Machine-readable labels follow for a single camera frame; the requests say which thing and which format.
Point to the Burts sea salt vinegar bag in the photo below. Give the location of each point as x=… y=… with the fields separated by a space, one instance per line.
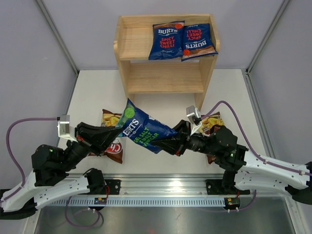
x=141 y=128

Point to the white slotted cable duct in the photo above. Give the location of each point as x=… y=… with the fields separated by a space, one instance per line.
x=79 y=201

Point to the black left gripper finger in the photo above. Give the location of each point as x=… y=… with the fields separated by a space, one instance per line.
x=86 y=128
x=99 y=142

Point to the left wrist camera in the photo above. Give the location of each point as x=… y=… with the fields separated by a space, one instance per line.
x=65 y=130

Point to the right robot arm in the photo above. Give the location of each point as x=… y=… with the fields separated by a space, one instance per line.
x=244 y=168

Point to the right Chuba cassava chips bag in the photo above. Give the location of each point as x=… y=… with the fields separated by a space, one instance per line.
x=210 y=124

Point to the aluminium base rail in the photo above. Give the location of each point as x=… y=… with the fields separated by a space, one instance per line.
x=175 y=185

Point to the small blue Burts chilli bag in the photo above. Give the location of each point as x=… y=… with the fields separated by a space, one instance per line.
x=167 y=41

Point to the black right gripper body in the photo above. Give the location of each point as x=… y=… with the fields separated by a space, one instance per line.
x=196 y=142

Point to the large blue Burts chilli bag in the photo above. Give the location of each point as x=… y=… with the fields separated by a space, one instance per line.
x=197 y=42

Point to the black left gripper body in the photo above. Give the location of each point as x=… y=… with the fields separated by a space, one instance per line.
x=76 y=151

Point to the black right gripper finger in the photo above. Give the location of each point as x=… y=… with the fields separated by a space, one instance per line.
x=182 y=128
x=170 y=145

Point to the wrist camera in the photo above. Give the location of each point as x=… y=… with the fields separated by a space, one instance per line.
x=194 y=117
x=65 y=130

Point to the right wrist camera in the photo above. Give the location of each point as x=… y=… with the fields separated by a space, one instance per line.
x=194 y=117

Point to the wooden two-tier shelf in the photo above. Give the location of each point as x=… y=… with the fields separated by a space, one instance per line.
x=139 y=75

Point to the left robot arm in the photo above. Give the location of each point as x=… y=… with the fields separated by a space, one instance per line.
x=51 y=165

